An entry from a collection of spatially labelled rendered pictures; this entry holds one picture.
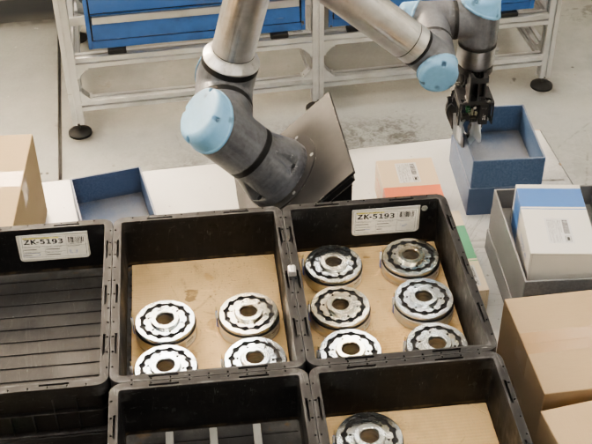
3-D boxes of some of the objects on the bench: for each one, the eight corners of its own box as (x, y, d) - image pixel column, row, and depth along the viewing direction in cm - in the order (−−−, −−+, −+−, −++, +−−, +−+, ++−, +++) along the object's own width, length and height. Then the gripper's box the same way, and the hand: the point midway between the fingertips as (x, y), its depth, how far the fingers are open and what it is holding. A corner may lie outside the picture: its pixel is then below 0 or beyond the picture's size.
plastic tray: (484, 247, 225) (486, 228, 222) (580, 240, 226) (584, 222, 223) (516, 342, 204) (520, 321, 201) (622, 334, 205) (627, 314, 202)
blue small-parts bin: (74, 204, 237) (70, 178, 232) (143, 191, 240) (140, 166, 236) (88, 263, 222) (84, 236, 218) (162, 248, 225) (159, 222, 221)
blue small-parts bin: (448, 159, 248) (451, 134, 244) (514, 156, 249) (518, 130, 245) (466, 215, 233) (469, 188, 228) (536, 211, 234) (540, 185, 229)
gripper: (456, 77, 215) (447, 166, 228) (503, 75, 215) (492, 163, 228) (448, 55, 221) (440, 142, 235) (494, 52, 222) (484, 139, 235)
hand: (464, 139), depth 233 cm, fingers closed
